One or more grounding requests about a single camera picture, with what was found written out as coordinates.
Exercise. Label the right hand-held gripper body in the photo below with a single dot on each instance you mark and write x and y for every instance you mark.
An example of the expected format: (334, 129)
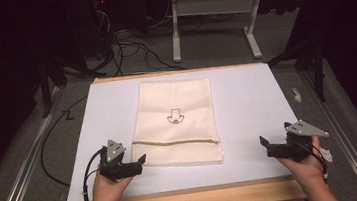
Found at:
(301, 139)

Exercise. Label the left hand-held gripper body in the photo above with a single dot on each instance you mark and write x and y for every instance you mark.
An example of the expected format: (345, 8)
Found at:
(114, 154)

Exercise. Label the cream zippered cloth pouch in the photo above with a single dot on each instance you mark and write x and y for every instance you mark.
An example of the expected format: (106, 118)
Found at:
(176, 121)

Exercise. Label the person's right hand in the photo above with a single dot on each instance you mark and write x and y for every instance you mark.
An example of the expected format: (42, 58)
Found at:
(303, 171)

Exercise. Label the person's left hand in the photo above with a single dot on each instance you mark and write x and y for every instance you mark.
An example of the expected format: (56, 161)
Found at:
(109, 191)

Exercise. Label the white table mat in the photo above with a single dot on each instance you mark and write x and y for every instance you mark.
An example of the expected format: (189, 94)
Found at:
(244, 107)

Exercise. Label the small white plastic piece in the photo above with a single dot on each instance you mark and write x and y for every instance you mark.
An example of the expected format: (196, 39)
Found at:
(296, 95)

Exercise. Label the black metal stand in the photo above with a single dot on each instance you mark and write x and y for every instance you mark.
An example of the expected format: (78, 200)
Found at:
(45, 81)
(313, 62)

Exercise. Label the metal floor rail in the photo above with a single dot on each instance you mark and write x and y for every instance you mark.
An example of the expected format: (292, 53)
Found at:
(25, 163)
(337, 130)

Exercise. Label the white desk frame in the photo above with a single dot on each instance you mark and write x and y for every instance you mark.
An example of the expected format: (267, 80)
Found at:
(213, 6)

